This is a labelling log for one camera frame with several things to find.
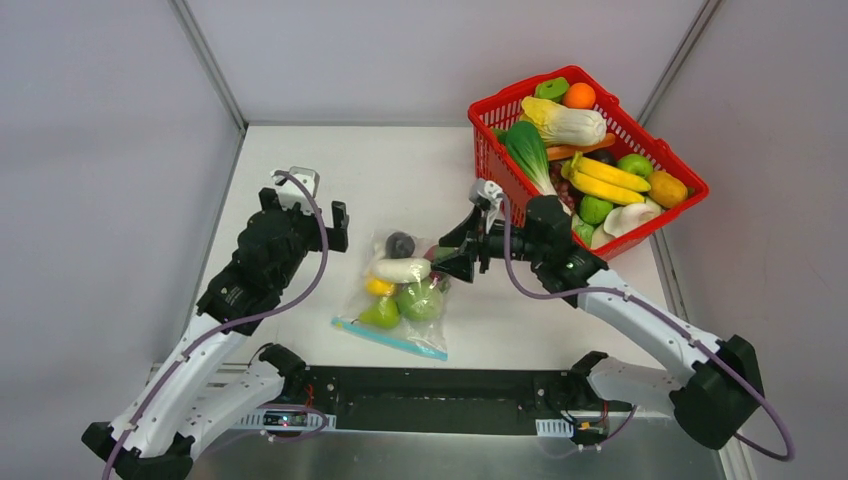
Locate pale green toy cabbage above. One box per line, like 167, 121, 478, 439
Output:
395, 283, 445, 322

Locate dark purple toy mangosteen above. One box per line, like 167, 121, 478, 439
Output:
385, 231, 417, 259

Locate white toy radish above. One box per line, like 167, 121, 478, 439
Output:
370, 257, 431, 284

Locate yellow toy bell pepper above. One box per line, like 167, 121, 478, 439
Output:
365, 277, 397, 297

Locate clear zip top bag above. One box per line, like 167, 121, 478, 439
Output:
331, 229, 452, 361

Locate green toy pear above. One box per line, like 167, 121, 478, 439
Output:
358, 297, 401, 330

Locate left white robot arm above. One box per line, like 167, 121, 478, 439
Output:
82, 187, 350, 479

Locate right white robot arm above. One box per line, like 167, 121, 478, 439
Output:
432, 196, 770, 450

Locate purple toy grapes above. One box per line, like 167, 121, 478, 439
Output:
549, 162, 576, 212

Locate green toy bell pepper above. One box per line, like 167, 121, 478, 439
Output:
571, 196, 614, 248

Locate white oyster mushroom toy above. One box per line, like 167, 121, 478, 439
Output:
602, 198, 664, 238

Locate yellow toy banana bunch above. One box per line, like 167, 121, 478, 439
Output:
561, 152, 651, 205

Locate red plastic basket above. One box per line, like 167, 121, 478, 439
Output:
468, 65, 710, 260

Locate orange toy carrot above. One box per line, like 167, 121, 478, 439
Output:
546, 133, 617, 161

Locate green bok choy toy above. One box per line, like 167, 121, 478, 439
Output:
502, 121, 558, 195

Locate yellow white napa cabbage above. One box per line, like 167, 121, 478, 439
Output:
519, 96, 607, 147

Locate green toy apple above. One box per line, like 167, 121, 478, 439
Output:
616, 153, 654, 179

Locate orange yellow toy squash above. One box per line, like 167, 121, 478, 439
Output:
647, 171, 689, 209

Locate orange toy orange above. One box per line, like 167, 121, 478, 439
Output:
562, 82, 596, 109

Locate green toy pepper slice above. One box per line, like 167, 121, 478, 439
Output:
533, 77, 570, 103

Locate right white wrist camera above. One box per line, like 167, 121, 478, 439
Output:
469, 178, 505, 233

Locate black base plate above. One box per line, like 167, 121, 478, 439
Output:
258, 366, 631, 443

